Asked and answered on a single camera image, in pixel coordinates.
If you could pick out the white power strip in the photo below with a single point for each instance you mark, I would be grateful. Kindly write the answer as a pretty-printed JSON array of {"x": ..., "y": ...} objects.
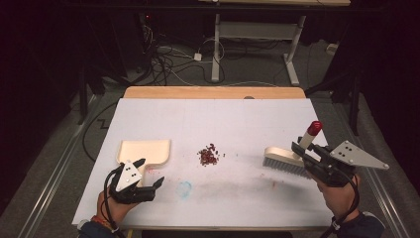
[{"x": 332, "y": 49}]

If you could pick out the white power adapter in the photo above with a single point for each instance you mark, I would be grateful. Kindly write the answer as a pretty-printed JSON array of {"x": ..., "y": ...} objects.
[{"x": 197, "y": 57}]

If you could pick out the person's left hand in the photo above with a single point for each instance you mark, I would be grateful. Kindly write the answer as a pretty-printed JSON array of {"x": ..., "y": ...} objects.
[{"x": 114, "y": 208}]

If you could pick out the black computer tower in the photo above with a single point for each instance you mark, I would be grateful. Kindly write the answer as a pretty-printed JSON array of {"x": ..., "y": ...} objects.
[{"x": 145, "y": 39}]

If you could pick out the cream plastic dustpan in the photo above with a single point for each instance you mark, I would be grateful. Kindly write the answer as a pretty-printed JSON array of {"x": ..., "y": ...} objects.
[{"x": 148, "y": 150}]

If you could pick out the black stand leg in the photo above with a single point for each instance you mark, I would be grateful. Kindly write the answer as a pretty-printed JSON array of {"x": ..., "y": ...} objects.
[{"x": 82, "y": 99}]

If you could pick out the cream brush with grey bristles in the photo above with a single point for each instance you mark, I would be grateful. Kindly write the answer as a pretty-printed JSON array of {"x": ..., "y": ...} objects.
[{"x": 280, "y": 154}]

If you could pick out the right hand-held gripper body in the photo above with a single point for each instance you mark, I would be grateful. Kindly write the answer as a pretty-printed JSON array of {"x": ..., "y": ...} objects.
[{"x": 356, "y": 155}]

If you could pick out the metal floor rail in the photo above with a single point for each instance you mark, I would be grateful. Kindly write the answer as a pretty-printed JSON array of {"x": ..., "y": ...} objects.
[
  {"x": 56, "y": 168},
  {"x": 379, "y": 185}
]

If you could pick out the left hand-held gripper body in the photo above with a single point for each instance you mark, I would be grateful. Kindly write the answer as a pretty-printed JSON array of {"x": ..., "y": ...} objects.
[{"x": 128, "y": 175}]

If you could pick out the person's right hand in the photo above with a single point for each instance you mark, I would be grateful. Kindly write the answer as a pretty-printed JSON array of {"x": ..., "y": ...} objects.
[{"x": 338, "y": 198}]

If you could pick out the desk with white legs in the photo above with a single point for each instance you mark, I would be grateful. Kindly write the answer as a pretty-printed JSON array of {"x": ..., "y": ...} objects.
[{"x": 216, "y": 49}]

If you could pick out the pile of red beans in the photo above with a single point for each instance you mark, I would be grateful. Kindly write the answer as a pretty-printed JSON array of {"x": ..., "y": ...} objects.
[{"x": 208, "y": 157}]

